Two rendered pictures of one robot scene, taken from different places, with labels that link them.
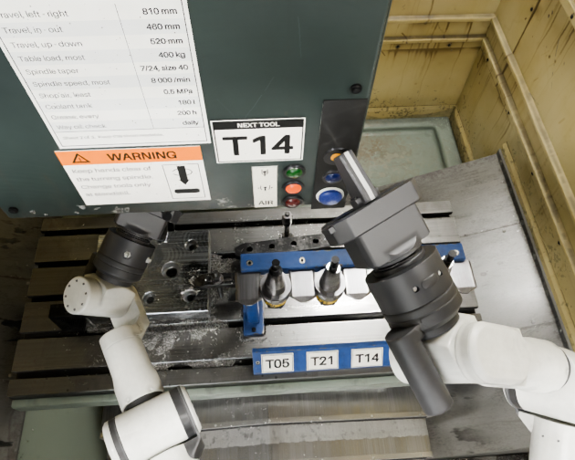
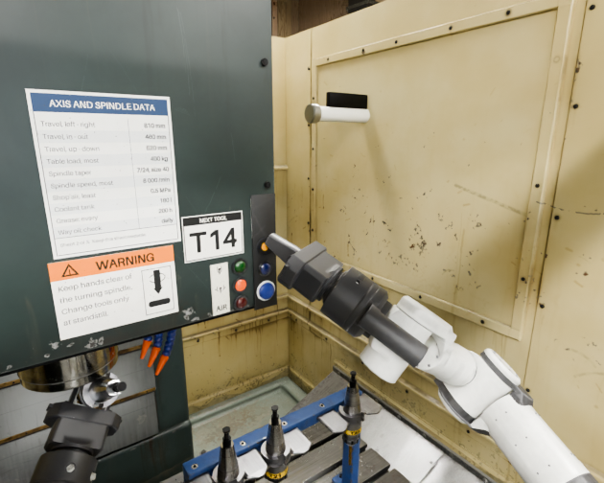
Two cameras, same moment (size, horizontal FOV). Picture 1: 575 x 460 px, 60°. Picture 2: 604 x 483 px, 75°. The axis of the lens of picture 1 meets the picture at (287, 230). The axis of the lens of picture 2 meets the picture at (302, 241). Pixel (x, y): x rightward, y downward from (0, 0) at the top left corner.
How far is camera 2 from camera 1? 0.41 m
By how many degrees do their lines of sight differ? 50
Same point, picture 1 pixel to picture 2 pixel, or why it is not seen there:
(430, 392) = (409, 339)
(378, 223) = (313, 257)
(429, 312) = (374, 292)
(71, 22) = (96, 131)
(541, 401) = (475, 391)
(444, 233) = not seen: hidden behind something
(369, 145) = (240, 416)
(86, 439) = not seen: outside the picture
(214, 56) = (185, 160)
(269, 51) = (217, 157)
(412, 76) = (252, 350)
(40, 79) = (58, 181)
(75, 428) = not seen: outside the picture
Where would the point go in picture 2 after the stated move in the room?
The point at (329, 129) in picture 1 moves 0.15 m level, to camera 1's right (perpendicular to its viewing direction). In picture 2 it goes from (257, 219) to (334, 212)
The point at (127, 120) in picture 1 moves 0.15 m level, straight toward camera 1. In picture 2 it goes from (120, 220) to (195, 236)
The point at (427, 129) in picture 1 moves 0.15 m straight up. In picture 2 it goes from (277, 389) to (276, 363)
